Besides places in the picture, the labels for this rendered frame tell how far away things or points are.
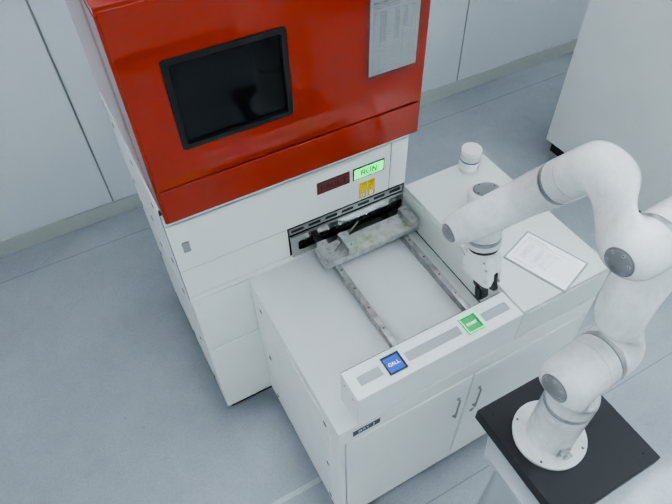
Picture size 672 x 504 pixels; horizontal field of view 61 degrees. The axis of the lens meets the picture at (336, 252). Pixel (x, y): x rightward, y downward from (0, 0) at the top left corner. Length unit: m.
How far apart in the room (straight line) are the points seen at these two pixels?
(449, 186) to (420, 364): 0.72
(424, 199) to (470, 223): 0.73
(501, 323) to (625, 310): 0.60
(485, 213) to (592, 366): 0.38
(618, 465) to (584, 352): 0.47
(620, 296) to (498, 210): 0.29
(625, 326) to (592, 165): 0.31
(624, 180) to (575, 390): 0.45
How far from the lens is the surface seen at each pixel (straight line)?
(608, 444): 1.72
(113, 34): 1.29
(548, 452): 1.62
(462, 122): 4.00
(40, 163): 3.27
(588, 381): 1.28
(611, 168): 1.06
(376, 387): 1.54
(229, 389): 2.43
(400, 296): 1.88
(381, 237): 1.96
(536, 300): 1.77
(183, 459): 2.58
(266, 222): 1.80
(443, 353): 1.61
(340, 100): 1.59
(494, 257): 1.43
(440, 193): 2.01
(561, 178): 1.12
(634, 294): 1.14
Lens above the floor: 2.32
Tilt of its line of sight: 49 degrees down
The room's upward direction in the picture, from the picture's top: 2 degrees counter-clockwise
